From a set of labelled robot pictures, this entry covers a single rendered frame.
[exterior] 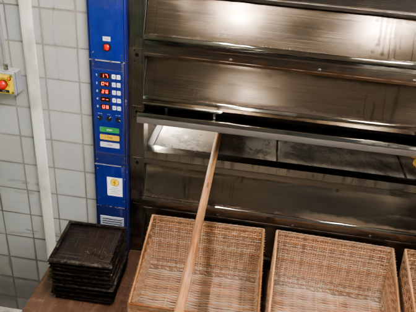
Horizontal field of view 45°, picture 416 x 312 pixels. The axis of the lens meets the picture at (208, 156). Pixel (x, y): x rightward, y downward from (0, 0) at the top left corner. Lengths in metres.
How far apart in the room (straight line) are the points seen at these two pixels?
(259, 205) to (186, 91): 0.65
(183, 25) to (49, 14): 0.56
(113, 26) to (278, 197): 1.06
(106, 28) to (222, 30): 0.47
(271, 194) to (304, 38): 0.75
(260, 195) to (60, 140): 0.97
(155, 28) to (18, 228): 1.35
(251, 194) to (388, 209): 0.62
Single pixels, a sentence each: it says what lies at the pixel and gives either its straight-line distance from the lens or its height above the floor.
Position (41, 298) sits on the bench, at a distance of 2.49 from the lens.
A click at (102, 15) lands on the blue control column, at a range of 2.11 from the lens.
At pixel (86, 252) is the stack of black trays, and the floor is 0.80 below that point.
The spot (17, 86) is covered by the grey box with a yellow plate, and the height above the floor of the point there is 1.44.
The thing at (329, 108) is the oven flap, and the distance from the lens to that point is 2.14.
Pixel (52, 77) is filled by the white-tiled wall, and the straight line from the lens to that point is 2.32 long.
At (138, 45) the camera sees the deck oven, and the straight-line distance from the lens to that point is 2.14.
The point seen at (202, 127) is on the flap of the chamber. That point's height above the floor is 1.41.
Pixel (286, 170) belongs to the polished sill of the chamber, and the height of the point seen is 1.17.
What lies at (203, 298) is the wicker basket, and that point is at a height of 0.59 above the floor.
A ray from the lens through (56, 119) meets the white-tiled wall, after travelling 2.40.
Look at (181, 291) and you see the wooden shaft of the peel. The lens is 1.58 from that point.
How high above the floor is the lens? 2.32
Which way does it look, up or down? 30 degrees down
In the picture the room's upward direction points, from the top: 5 degrees clockwise
